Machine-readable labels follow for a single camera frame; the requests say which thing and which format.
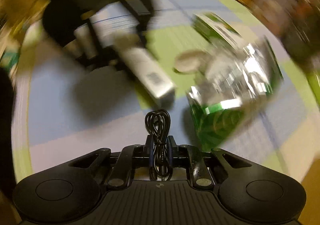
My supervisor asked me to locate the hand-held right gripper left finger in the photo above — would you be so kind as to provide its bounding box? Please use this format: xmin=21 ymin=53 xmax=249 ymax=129
xmin=68 ymin=135 xmax=154 ymax=188

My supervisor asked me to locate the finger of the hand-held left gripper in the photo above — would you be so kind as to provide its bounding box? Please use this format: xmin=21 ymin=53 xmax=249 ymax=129
xmin=121 ymin=0 xmax=154 ymax=17

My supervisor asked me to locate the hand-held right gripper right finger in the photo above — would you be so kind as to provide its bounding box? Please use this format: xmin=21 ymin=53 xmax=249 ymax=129
xmin=167 ymin=135 xmax=253 ymax=188

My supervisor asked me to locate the black cable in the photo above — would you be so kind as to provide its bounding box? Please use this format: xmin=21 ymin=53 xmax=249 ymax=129
xmin=144 ymin=110 xmax=173 ymax=181

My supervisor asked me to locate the plaid covered desktop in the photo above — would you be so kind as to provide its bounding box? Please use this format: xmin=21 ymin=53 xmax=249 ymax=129
xmin=11 ymin=0 xmax=320 ymax=185

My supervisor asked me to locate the shiny green plastic packet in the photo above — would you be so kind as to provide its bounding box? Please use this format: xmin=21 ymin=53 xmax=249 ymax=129
xmin=186 ymin=40 xmax=284 ymax=149

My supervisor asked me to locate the white round lid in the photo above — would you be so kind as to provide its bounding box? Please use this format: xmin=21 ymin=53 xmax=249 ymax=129
xmin=174 ymin=50 xmax=203 ymax=75

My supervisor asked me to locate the small green and white box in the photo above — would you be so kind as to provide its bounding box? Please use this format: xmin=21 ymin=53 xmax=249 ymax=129
xmin=193 ymin=12 xmax=243 ymax=49

